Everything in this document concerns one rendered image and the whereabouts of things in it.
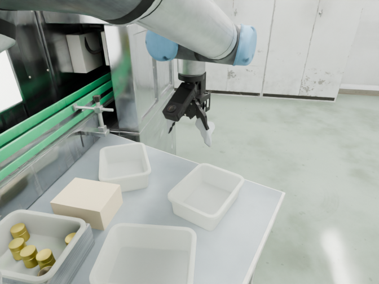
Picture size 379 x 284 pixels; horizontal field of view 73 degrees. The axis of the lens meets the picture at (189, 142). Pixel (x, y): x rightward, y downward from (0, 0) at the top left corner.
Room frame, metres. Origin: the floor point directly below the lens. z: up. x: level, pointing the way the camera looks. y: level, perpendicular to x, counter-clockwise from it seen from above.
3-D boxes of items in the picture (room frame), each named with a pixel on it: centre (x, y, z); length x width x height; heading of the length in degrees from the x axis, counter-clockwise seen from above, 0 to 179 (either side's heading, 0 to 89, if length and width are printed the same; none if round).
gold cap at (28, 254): (0.41, 0.39, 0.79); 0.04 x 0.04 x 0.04
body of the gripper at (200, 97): (0.70, -0.01, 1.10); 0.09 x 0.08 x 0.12; 147
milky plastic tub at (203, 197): (0.63, -0.06, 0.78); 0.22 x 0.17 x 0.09; 147
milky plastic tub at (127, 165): (0.79, 0.24, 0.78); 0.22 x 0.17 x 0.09; 16
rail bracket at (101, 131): (0.95, 0.38, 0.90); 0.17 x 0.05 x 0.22; 79
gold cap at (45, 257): (0.39, 0.34, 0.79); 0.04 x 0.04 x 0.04
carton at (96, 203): (0.60, 0.31, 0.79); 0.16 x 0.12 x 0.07; 76
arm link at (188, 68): (0.69, 0.00, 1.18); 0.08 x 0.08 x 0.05
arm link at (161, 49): (0.59, 0.03, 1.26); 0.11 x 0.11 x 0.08; 63
